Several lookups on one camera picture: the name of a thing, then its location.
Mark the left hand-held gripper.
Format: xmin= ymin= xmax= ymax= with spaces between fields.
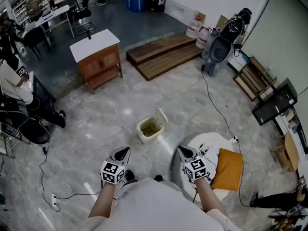
xmin=100 ymin=146 xmax=132 ymax=185

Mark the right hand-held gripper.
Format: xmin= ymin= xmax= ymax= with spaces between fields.
xmin=177 ymin=145 xmax=208 ymax=181

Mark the cream plastic trash bin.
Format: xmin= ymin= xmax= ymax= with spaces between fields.
xmin=135 ymin=107 xmax=169 ymax=145

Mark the person's right forearm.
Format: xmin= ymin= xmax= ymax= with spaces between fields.
xmin=194 ymin=178 xmax=229 ymax=217

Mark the person's left forearm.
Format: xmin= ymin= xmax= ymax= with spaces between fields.
xmin=88 ymin=182 xmax=117 ymax=219

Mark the white black patterned cloth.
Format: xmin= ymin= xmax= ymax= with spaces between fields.
xmin=187 ymin=141 xmax=221 ymax=190

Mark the person's left shoe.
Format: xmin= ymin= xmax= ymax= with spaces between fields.
xmin=124 ymin=169 xmax=136 ymax=182

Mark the white round pouf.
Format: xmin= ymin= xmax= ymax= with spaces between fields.
xmin=169 ymin=131 xmax=238 ymax=203

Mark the orange cushion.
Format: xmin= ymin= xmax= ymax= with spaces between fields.
xmin=211 ymin=148 xmax=244 ymax=193

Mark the person's white shirt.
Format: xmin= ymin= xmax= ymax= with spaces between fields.
xmin=78 ymin=178 xmax=243 ymax=231

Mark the wooden cabinet with white top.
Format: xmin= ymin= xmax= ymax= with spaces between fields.
xmin=69 ymin=28 xmax=124 ymax=95

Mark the wooden slatted rack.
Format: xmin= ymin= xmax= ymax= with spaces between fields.
xmin=232 ymin=56 xmax=278 ymax=103

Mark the black cabinet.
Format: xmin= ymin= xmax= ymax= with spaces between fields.
xmin=251 ymin=77 xmax=299 ymax=126

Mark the wooden chair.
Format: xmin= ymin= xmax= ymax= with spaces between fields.
xmin=269 ymin=131 xmax=300 ymax=173

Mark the wooden step platform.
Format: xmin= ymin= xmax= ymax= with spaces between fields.
xmin=126 ymin=32 xmax=205 ymax=82

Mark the black grey scooter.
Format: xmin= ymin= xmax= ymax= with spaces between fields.
xmin=201 ymin=7 xmax=253 ymax=78

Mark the clear water jug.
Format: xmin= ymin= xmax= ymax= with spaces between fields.
xmin=195 ymin=26 xmax=213 ymax=49
xmin=185 ymin=14 xmax=203 ymax=39

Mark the black office chair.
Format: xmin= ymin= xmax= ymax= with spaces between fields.
xmin=69 ymin=0 xmax=96 ymax=35

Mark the black storage box yellow lid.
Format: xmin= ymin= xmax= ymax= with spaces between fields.
xmin=146 ymin=0 xmax=168 ymax=13

